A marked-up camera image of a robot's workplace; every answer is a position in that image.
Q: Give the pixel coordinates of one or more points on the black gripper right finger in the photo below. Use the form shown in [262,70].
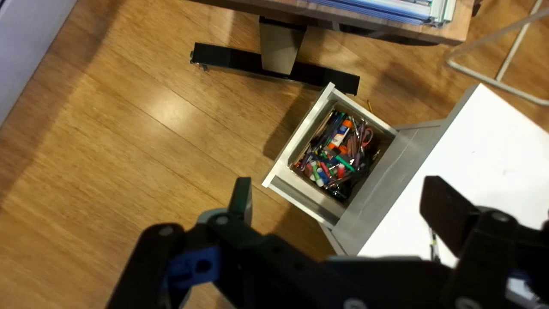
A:
[452,208]

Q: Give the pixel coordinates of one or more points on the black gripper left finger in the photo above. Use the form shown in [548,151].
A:
[241,199]

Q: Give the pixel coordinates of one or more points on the grey metal drawer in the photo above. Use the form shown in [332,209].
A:
[298,172]

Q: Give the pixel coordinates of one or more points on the grey drawer cabinet housing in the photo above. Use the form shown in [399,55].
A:
[389,189]

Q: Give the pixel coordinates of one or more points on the assorted pens pile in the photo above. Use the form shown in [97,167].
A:
[337,155]

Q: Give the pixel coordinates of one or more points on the wooden desk black foot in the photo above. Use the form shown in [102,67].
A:
[276,57]

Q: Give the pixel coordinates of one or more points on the stack of papers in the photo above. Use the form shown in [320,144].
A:
[396,9]

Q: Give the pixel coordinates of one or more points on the white metal tube frame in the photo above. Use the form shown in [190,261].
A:
[516,52]

